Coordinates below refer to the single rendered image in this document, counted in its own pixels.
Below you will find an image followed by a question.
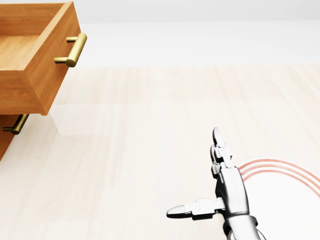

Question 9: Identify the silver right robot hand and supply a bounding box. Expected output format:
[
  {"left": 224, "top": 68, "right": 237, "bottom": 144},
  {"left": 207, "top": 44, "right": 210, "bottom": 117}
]
[{"left": 166, "top": 127, "right": 250, "bottom": 221}]

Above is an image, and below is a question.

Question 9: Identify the white plate with red rings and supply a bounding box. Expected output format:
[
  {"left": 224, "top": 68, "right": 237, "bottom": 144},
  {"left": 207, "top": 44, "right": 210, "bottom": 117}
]
[{"left": 235, "top": 157, "right": 320, "bottom": 240}]

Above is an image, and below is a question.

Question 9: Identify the open wooden drawer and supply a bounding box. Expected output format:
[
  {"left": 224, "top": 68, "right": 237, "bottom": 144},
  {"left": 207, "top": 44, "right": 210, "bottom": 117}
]
[{"left": 0, "top": 0, "right": 82, "bottom": 116}]

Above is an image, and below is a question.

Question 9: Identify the long brass drawer handle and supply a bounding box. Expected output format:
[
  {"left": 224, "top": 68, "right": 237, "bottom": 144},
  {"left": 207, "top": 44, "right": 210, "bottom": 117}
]
[{"left": 54, "top": 32, "right": 88, "bottom": 68}]

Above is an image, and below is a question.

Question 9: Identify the short brass drawer handle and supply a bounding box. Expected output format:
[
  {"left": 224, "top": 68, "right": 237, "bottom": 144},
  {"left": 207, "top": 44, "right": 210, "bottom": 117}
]
[{"left": 2, "top": 113, "right": 30, "bottom": 136}]

